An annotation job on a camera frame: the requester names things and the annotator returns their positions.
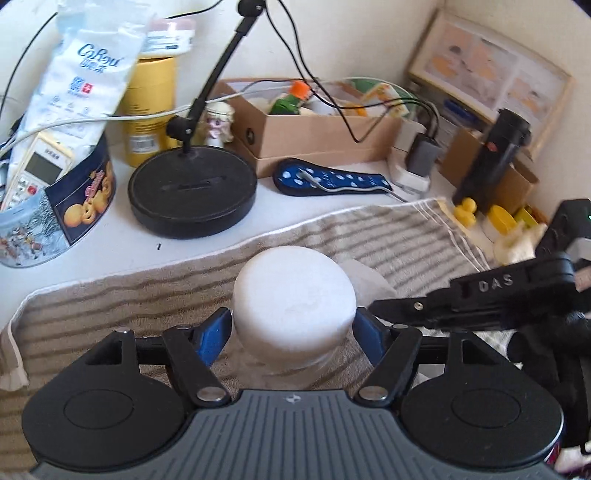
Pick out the black charging cable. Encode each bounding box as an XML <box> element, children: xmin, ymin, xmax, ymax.
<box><xmin>265</xmin><ymin>0</ymin><xmax>439</xmax><ymax>139</ymax></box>
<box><xmin>318</xmin><ymin>78</ymin><xmax>439</xmax><ymax>144</ymax></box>

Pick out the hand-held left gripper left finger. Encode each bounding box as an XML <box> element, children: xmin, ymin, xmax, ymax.
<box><xmin>88</xmin><ymin>308</ymin><xmax>232</xmax><ymax>408</ymax></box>

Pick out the small jar with yellow lid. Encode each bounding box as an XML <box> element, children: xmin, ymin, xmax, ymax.
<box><xmin>480</xmin><ymin>204</ymin><xmax>517</xmax><ymax>243</ymax></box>

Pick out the black round-base stand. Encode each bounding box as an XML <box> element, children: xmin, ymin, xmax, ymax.
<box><xmin>128</xmin><ymin>0</ymin><xmax>269</xmax><ymax>240</ymax></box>

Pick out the black charger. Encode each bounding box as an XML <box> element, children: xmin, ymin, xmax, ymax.
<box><xmin>406</xmin><ymin>134</ymin><xmax>441</xmax><ymax>176</ymax></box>

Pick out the white remote control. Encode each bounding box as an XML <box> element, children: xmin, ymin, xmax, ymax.
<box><xmin>0</xmin><ymin>131</ymin><xmax>75</xmax><ymax>210</ymax></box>

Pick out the green wipes pack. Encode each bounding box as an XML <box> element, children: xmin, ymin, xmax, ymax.
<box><xmin>346</xmin><ymin>78</ymin><xmax>419</xmax><ymax>121</ymax></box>

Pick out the white power strip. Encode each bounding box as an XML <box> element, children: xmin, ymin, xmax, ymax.
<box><xmin>387</xmin><ymin>119</ymin><xmax>432</xmax><ymax>195</ymax></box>

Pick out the white wipe cloth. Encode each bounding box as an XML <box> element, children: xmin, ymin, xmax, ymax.
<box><xmin>339</xmin><ymin>257</ymin><xmax>399</xmax><ymax>311</ymax></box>

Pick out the blue lid plastic container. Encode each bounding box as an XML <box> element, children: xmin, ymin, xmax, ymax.
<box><xmin>441</xmin><ymin>99</ymin><xmax>481</xmax><ymax>127</ymax></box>

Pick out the black thermos bottle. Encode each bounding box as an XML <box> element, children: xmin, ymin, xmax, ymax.
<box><xmin>455</xmin><ymin>108</ymin><xmax>533</xmax><ymax>214</ymax></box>

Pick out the white cable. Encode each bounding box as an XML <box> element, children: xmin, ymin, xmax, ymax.
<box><xmin>0</xmin><ymin>83</ymin><xmax>296</xmax><ymax>155</ymax></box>

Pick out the white cotton tissue pack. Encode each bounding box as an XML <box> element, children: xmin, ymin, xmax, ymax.
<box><xmin>9</xmin><ymin>0</ymin><xmax>153</xmax><ymax>153</ymax></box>

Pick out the yellow cylinder canister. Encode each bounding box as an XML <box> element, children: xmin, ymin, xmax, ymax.
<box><xmin>115</xmin><ymin>55</ymin><xmax>178</xmax><ymax>168</ymax></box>

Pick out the green bottle with orange cap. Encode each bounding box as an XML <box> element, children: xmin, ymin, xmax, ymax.
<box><xmin>269</xmin><ymin>80</ymin><xmax>311</xmax><ymax>115</ymax></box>

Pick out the yellow rubber duck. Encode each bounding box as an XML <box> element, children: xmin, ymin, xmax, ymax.
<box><xmin>453</xmin><ymin>198</ymin><xmax>478</xmax><ymax>227</ymax></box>

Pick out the white tub with pink lid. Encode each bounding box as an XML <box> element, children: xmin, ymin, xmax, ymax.
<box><xmin>139</xmin><ymin>18</ymin><xmax>195</xmax><ymax>58</ymax></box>

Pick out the person's right hand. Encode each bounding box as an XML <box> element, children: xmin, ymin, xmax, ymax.
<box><xmin>508</xmin><ymin>309</ymin><xmax>591</xmax><ymax>448</ymax></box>

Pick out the framed photo collage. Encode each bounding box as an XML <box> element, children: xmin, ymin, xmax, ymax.
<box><xmin>406</xmin><ymin>9</ymin><xmax>575</xmax><ymax>160</ymax></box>

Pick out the clear jar with white lid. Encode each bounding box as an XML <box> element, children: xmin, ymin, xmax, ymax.
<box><xmin>233</xmin><ymin>246</ymin><xmax>358</xmax><ymax>391</ymax></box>

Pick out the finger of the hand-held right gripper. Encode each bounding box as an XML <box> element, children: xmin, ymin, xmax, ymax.
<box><xmin>369</xmin><ymin>253</ymin><xmax>578</xmax><ymax>330</ymax></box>

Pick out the cream yellow towel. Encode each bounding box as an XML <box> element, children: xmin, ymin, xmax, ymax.
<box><xmin>493</xmin><ymin>224</ymin><xmax>548</xmax><ymax>266</ymax></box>

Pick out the blue cookie tin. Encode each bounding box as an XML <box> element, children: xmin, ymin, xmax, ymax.
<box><xmin>0</xmin><ymin>134</ymin><xmax>117</xmax><ymax>268</ymax></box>

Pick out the blue polka dot pouch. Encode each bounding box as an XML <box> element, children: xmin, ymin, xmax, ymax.
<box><xmin>273</xmin><ymin>158</ymin><xmax>393</xmax><ymax>198</ymax></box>

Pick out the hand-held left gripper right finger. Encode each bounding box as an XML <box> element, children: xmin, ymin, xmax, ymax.
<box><xmin>353</xmin><ymin>308</ymin><xmax>505</xmax><ymax>408</ymax></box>

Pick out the small blonde doll figurine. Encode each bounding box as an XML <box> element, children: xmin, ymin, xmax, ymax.
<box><xmin>201</xmin><ymin>102</ymin><xmax>235</xmax><ymax>149</ymax></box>

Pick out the grey striped towel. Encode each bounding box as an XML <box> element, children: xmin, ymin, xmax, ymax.
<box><xmin>0</xmin><ymin>198</ymin><xmax>522</xmax><ymax>393</ymax></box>

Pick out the small brown cardboard box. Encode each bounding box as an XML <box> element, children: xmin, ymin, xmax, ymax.
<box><xmin>438</xmin><ymin>127</ymin><xmax>540</xmax><ymax>215</ymax></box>

